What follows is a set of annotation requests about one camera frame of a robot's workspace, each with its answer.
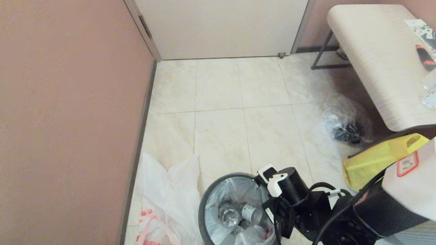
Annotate white bag with orange print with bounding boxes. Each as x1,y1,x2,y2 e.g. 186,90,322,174
204,176,278,245

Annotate clear bag with black items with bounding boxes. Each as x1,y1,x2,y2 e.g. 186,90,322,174
321,94,374,147

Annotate yellow fabric tote bag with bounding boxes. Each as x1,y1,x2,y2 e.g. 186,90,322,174
342,133,430,192

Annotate white red-print plastic bag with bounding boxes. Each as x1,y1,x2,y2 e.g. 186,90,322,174
131,152,206,245

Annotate crumpled white plastic wrap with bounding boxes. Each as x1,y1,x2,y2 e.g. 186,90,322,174
235,225,271,245

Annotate grey ribbed bin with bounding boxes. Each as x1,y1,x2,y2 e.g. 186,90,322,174
385,219,436,245

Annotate white wood-grain table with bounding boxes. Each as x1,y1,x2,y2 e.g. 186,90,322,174
311,4,436,132

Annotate grey baseboard strip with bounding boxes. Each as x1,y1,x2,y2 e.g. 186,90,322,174
118,59,158,245

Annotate clear crumpled plastic bottle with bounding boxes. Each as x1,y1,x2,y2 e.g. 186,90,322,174
420,70,436,110

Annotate white door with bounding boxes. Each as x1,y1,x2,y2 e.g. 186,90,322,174
135,0,310,60

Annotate black orange tool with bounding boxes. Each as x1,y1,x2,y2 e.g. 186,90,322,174
415,44,436,72

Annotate printed white paper sheet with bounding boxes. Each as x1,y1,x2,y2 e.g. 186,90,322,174
404,19,436,42

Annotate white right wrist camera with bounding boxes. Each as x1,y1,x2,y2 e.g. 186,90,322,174
258,164,289,197

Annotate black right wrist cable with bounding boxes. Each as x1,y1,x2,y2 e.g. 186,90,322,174
308,163,395,245

